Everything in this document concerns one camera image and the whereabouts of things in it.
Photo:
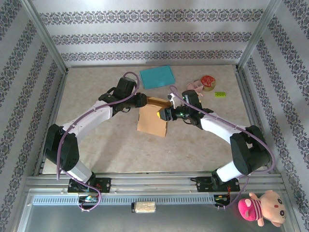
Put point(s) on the brown cardboard box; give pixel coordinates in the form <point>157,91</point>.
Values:
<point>150,123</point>

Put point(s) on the blue and white paper box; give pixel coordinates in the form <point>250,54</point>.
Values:
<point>157,77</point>

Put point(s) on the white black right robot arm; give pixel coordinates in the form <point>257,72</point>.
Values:
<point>217,128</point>

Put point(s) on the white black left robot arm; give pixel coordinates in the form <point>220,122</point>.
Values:
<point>91,118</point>

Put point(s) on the round tin with red lid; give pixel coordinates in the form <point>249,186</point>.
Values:
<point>208,82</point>

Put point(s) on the green toy brick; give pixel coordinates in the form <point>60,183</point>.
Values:
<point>220,94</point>

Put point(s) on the pink and beige plush toy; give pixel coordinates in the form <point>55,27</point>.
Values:
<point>270,207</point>

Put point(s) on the aluminium side rail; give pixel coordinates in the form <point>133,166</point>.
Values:
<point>246,91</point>
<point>51,120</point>

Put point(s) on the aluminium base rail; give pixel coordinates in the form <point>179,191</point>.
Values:
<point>154,183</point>

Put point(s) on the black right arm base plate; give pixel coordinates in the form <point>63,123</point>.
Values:
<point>202,183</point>

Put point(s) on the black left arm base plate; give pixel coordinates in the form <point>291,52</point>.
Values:
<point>103,184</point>

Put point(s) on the aluminium frame post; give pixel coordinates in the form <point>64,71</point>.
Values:
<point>46,36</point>
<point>257,36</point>

